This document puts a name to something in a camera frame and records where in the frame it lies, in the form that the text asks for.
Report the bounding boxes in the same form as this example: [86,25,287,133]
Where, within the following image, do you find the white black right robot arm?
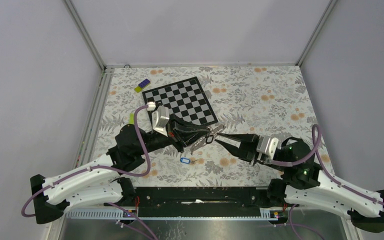
[216,133,384,233]

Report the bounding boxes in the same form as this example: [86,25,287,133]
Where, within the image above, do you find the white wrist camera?
[256,135,279,160]
[146,101,170,137]

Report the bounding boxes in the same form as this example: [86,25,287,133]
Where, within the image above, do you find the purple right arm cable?
[268,124,384,217]

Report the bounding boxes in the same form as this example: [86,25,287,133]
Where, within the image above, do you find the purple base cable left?
[105,202,161,240]

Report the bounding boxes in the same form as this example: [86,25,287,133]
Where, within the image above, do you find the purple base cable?
[271,202,325,240]
[105,202,161,240]

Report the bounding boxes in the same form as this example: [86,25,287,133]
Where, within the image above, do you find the purple yellow toy brick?
[134,78,151,93]

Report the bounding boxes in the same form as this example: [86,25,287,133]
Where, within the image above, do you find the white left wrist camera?
[146,101,170,137]

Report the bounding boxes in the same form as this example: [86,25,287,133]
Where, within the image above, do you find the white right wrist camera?
[256,135,279,160]

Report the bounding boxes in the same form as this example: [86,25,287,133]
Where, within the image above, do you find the blue capped key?
[180,157,191,164]

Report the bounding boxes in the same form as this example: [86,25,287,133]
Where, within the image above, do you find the green arch toy block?
[129,113,135,125]

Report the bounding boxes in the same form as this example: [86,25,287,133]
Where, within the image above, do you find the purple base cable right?
[271,202,325,240]

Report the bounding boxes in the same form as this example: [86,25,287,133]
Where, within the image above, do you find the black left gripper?
[138,114,211,156]

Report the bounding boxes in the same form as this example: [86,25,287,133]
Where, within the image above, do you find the black grey chessboard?
[142,77,218,126]

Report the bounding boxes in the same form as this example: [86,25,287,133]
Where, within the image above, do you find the floral table mat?
[92,66,317,187]

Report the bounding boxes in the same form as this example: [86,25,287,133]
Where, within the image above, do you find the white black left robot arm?
[21,114,211,225]

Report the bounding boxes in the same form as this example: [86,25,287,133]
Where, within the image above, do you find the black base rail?
[115,186,283,218]

